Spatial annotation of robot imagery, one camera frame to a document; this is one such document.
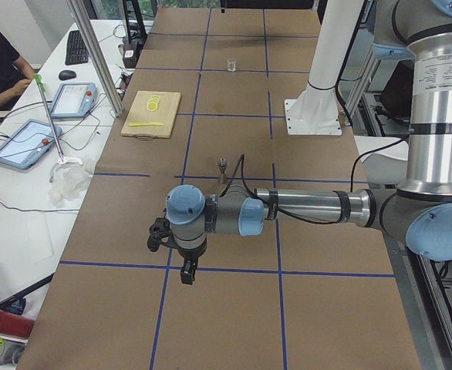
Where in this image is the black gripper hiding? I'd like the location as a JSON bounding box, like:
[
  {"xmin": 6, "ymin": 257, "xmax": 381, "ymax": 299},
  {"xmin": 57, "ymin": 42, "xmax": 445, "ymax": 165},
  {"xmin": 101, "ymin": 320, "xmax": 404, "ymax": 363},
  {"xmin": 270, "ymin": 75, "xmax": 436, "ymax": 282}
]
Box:
[{"xmin": 147, "ymin": 217, "xmax": 174, "ymax": 252}]

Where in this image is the steel jigger measuring cup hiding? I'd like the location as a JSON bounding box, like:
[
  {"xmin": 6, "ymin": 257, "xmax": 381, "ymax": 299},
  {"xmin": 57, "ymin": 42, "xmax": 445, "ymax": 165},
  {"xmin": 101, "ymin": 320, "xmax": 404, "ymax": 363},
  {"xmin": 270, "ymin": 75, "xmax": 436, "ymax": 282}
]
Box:
[{"xmin": 217, "ymin": 158, "xmax": 228, "ymax": 184}]

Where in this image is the small clear glass beaker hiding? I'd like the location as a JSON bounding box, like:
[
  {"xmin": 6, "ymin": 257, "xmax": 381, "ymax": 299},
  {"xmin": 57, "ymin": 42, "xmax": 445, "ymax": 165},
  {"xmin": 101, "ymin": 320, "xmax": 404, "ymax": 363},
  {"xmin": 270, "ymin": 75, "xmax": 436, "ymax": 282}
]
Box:
[{"xmin": 227, "ymin": 58, "xmax": 237, "ymax": 72}]

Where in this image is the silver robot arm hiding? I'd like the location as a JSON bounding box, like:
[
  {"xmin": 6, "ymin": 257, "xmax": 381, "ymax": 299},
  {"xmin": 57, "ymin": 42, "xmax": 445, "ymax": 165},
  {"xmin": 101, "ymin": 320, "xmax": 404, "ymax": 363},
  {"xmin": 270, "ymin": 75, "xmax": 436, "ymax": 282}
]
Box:
[{"xmin": 147, "ymin": 1, "xmax": 452, "ymax": 270}]

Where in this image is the crumpled white plastic wrap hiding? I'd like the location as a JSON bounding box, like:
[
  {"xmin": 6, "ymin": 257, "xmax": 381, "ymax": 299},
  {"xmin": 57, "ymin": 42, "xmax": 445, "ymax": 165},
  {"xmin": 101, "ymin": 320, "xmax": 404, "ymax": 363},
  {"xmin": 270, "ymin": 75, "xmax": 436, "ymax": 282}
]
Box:
[{"xmin": 49, "ymin": 156, "xmax": 96, "ymax": 207}]

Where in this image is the yellow plastic knife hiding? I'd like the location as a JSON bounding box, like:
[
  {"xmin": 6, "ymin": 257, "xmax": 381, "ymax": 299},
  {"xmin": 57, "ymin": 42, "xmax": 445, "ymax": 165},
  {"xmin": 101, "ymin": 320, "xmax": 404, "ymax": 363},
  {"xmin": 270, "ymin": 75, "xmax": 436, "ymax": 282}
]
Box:
[{"xmin": 128, "ymin": 121, "xmax": 164, "ymax": 127}]

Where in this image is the bamboo cutting board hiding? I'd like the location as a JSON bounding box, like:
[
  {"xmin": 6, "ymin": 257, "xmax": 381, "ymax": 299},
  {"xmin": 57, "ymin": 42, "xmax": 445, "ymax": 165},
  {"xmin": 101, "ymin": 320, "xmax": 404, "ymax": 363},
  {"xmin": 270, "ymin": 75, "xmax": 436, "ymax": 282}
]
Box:
[{"xmin": 121, "ymin": 91, "xmax": 181, "ymax": 139}]

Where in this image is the lemon slice nearest board edge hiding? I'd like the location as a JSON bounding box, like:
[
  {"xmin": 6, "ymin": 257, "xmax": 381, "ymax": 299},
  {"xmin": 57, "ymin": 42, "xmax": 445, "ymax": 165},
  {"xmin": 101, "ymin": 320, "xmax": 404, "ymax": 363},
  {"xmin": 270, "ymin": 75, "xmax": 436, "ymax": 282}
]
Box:
[{"xmin": 146, "ymin": 105, "xmax": 158, "ymax": 112}]

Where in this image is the near blue teach pendant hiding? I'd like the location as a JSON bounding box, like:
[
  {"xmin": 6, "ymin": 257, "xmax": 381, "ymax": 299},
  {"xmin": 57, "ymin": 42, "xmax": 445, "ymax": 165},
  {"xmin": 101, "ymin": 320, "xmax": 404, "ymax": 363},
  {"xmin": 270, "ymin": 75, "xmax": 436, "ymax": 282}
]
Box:
[{"xmin": 0, "ymin": 119, "xmax": 55, "ymax": 170}]

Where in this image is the blue teach pendant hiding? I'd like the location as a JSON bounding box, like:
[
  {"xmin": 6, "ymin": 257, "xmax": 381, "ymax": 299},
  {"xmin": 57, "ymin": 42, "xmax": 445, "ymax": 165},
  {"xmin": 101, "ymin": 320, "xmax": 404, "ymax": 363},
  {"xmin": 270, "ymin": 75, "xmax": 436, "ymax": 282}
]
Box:
[
  {"xmin": 0, "ymin": 119, "xmax": 55, "ymax": 170},
  {"xmin": 50, "ymin": 82, "xmax": 98, "ymax": 119}
]

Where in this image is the far blue teach pendant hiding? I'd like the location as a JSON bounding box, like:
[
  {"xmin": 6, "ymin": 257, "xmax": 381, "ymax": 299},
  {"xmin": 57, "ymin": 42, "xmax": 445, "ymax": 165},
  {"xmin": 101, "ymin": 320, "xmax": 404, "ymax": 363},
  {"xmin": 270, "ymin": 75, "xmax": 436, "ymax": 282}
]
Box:
[{"xmin": 50, "ymin": 82, "xmax": 98, "ymax": 119}]

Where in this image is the black box with label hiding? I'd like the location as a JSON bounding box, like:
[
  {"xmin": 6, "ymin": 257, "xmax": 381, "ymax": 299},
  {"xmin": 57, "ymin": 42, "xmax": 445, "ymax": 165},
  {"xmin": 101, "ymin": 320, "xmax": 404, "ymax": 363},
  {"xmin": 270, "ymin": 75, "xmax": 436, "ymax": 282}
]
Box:
[{"xmin": 123, "ymin": 39, "xmax": 141, "ymax": 69}]

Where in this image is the black computer mouse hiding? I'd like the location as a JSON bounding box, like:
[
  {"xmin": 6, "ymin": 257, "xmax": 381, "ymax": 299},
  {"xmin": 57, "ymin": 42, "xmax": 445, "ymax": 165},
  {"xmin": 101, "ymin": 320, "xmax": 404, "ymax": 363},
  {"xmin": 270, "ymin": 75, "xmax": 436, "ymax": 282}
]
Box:
[{"xmin": 58, "ymin": 69, "xmax": 77, "ymax": 81}]

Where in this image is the black keyboard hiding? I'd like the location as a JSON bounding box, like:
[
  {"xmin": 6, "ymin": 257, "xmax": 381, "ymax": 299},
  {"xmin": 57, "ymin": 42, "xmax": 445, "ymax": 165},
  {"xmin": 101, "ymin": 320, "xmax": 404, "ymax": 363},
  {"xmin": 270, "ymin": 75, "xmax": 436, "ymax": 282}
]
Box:
[{"xmin": 65, "ymin": 30, "xmax": 89, "ymax": 66}]

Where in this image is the white plastic chair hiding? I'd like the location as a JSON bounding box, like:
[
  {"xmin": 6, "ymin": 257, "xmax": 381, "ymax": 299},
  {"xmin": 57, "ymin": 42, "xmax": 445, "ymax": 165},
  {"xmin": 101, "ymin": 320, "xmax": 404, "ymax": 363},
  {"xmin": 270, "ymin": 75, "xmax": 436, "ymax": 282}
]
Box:
[{"xmin": 355, "ymin": 136, "xmax": 408, "ymax": 184}]

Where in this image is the green handled reacher grabber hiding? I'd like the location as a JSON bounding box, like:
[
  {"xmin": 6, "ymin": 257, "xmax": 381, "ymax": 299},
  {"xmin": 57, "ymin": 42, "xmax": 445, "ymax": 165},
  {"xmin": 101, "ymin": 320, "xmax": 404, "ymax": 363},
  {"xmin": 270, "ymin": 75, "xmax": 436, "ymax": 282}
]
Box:
[{"xmin": 34, "ymin": 73, "xmax": 83, "ymax": 183}]

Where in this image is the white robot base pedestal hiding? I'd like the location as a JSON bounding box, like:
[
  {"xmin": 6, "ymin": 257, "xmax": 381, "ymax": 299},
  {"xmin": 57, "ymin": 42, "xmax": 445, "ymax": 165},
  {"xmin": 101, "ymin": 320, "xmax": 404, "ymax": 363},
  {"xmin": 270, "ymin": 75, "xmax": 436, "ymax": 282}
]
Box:
[{"xmin": 285, "ymin": 0, "xmax": 366, "ymax": 136}]

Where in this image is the aluminium frame post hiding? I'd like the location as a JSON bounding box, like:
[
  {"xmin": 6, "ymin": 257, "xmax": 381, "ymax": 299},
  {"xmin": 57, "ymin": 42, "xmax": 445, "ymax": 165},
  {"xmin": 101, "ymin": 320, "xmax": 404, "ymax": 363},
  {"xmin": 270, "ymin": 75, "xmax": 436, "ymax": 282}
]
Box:
[{"xmin": 66, "ymin": 0, "xmax": 123, "ymax": 117}]

